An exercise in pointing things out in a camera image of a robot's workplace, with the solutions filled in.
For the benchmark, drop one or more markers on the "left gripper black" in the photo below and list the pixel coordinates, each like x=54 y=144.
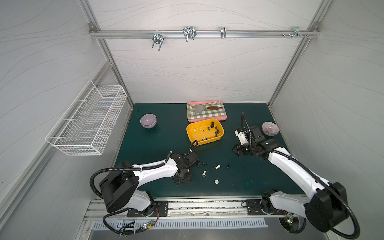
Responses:
x=184 y=174

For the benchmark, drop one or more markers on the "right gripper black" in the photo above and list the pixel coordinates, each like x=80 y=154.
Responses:
x=241 y=149

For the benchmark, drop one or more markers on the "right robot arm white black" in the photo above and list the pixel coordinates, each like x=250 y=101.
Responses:
x=323 y=204

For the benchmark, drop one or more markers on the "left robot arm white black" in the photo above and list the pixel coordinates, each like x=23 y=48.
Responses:
x=119 y=186

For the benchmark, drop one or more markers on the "yellow plastic storage box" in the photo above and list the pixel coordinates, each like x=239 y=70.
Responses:
x=198 y=135

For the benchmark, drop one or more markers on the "pink patterned bowl right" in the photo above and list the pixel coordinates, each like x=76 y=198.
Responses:
x=270 y=129

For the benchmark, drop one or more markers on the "pink tray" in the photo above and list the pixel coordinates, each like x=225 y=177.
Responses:
x=207 y=111

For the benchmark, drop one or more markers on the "green checkered cloth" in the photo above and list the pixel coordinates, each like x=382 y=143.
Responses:
x=206 y=111

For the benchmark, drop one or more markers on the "purple bowl left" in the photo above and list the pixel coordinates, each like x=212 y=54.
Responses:
x=148 y=121

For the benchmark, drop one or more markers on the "metal hook clamp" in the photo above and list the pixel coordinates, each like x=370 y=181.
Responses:
x=223 y=32

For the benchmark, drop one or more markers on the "metal u-bolt clamp left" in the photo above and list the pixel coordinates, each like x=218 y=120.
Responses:
x=158 y=39

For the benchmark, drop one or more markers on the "metal u-bolt clamp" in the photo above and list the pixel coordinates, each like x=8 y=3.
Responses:
x=189 y=33
x=158 y=39

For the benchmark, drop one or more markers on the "metal u-bolt clamp middle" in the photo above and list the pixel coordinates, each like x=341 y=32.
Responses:
x=189 y=33

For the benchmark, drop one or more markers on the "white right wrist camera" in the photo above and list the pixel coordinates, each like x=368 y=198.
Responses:
x=242 y=137

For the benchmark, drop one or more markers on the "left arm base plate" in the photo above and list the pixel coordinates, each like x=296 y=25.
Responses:
x=158 y=208

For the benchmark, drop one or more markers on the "spatula with wooden handle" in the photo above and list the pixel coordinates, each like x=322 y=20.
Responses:
x=201 y=108

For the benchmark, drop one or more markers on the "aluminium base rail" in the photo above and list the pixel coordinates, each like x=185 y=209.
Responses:
x=219 y=207

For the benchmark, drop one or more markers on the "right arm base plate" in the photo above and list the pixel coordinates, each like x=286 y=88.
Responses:
x=259 y=207

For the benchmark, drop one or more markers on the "white wire basket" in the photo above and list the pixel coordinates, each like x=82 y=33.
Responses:
x=85 y=127

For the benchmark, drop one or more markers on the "metal bracket right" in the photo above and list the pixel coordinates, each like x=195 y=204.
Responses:
x=296 y=34

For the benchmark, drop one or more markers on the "aluminium crossbar rail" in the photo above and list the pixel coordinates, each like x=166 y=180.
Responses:
x=201 y=34

